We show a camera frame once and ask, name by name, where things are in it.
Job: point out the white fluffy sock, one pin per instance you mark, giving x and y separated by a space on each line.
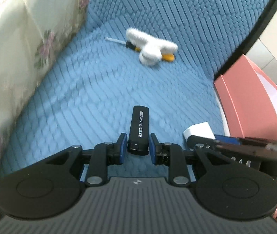
152 49

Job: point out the blue quilted sofa cover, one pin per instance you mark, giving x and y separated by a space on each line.
88 96

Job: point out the floral beige sofa cover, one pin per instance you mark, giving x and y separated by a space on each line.
32 34

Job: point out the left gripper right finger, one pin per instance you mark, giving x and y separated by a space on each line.
172 156

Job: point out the pink cardboard box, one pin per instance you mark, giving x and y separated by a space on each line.
249 100

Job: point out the black rectangular stick device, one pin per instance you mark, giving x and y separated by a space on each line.
138 142

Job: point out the white charger cube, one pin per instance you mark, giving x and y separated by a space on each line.
201 130

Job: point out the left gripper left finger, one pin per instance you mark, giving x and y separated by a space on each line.
102 156

